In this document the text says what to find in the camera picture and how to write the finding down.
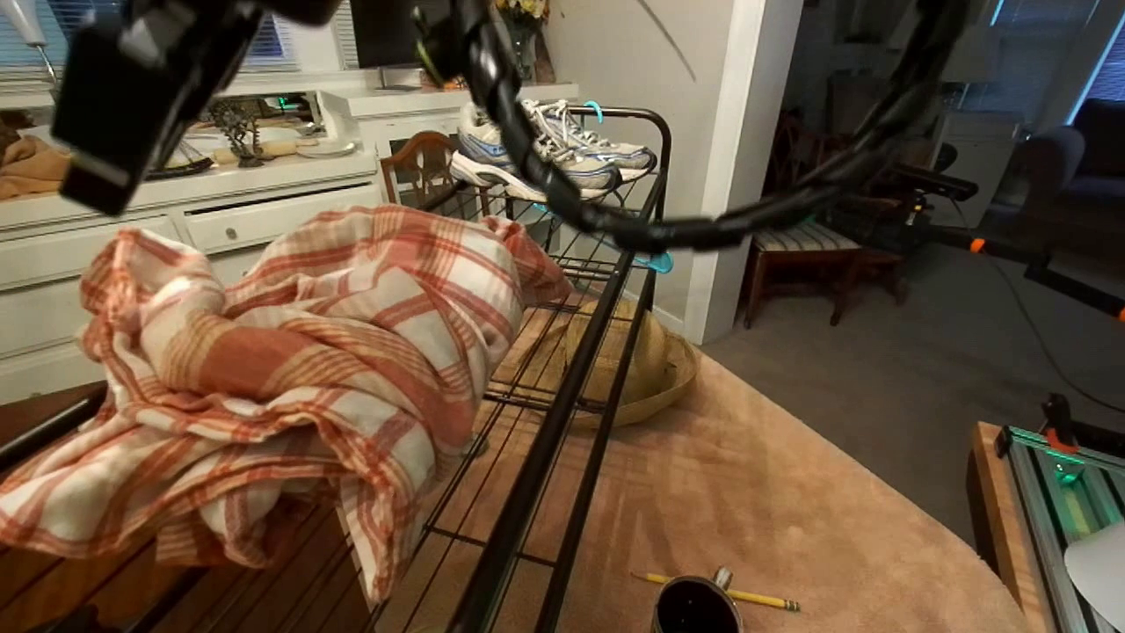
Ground white drawer dresser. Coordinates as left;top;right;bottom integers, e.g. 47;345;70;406
0;82;584;407

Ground grey armchair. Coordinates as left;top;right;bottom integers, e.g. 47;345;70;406
1015;95;1125;244

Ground wooden stool striped cushion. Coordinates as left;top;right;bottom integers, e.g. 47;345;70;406
738;217;906;333

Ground dark wooden chair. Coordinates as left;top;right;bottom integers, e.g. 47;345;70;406
377;128;467;217

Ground white running sneaker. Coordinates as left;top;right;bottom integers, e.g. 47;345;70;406
447;100;626;211
520;95;660;175

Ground red white plaid blanket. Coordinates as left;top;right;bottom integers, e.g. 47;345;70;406
0;201;578;612

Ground black tripod arm orange joints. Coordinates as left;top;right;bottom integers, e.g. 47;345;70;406
820;160;1125;324

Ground black wire shelf rack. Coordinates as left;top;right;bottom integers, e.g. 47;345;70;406
0;101;680;633

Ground window with white frame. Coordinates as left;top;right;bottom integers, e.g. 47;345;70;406
0;0;292;72

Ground aluminium rail robot base frame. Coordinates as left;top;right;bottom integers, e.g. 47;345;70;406
997;417;1125;633

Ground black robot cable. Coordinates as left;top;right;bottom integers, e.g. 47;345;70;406
452;0;979;258

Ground yellow pencil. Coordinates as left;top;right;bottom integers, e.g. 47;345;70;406
642;565;806;617

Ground brown cloth on dresser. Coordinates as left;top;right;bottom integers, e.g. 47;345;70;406
0;123;70;205

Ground tan brimmed hat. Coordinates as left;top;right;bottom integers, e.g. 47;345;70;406
557;299;702;434

